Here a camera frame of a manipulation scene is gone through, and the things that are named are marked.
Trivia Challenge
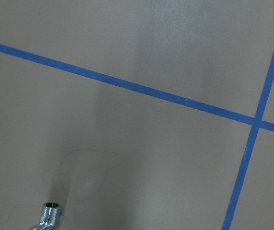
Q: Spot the chrome angle pipe fitting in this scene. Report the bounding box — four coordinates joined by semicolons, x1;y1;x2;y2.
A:
30;202;63;230

